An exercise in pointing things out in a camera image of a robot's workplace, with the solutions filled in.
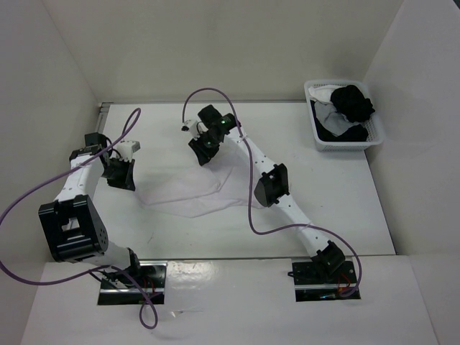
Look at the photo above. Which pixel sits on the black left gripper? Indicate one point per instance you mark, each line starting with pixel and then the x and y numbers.
pixel 127 181

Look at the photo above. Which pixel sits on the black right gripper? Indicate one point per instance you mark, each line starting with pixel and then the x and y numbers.
pixel 200 152

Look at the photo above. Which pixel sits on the white tank top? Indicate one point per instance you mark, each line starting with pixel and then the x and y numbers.
pixel 197 191

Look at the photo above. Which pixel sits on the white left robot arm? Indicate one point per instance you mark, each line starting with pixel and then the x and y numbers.
pixel 73 228

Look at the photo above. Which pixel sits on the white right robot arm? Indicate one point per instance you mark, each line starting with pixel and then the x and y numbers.
pixel 269 182

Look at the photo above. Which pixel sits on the white garment in basket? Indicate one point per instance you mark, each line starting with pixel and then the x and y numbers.
pixel 322 94

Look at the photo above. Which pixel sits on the black garment in basket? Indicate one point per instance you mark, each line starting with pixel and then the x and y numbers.
pixel 343 120

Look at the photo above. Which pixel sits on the white plastic laundry basket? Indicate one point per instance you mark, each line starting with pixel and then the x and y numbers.
pixel 373 126

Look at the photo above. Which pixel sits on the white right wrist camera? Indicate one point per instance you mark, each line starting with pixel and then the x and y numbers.
pixel 192 127

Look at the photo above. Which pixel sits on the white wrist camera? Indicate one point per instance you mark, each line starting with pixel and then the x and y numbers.
pixel 127 149
pixel 192 127

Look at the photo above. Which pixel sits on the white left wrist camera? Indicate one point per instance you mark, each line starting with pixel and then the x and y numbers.
pixel 127 149

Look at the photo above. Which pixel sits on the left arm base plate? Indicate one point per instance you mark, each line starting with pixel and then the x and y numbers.
pixel 117 289

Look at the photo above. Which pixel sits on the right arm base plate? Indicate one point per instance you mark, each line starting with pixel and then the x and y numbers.
pixel 310 287

